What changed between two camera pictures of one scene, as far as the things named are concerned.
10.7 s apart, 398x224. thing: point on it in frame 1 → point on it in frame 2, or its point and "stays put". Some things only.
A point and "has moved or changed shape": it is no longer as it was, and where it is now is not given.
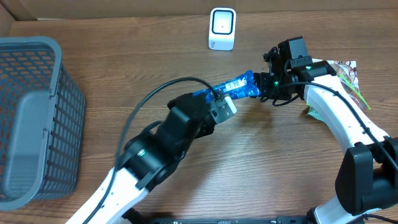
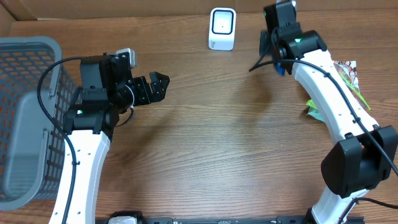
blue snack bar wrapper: (243, 87) has moved or changed shape
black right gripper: (260, 78) → (263, 49)
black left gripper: (205, 129) → (158, 90)
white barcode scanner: (222, 28) stays put
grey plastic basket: (42, 112) stays put
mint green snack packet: (312, 111) stays put
